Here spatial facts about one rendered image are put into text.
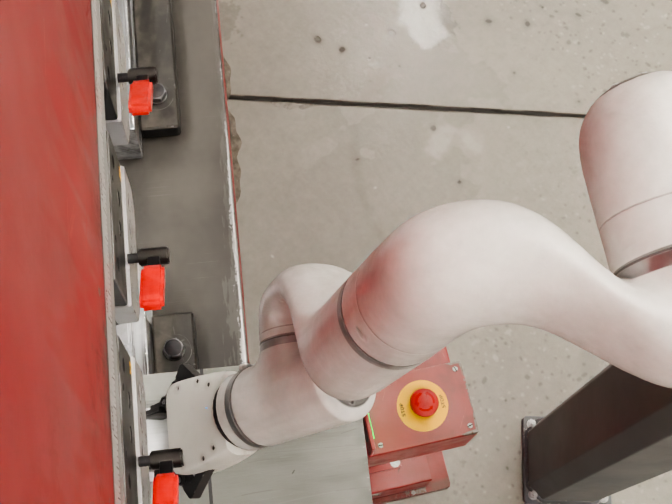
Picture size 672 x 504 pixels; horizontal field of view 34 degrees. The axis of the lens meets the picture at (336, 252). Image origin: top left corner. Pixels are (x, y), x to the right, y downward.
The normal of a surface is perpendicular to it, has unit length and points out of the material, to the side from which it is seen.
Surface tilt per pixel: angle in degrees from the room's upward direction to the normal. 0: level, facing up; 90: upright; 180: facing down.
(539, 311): 75
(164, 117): 0
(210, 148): 0
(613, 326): 71
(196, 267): 0
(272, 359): 48
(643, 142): 26
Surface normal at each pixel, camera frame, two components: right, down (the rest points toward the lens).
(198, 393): -0.72, -0.22
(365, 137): 0.04, -0.33
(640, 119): -0.39, -0.33
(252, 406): -0.68, 0.09
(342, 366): -0.58, 0.67
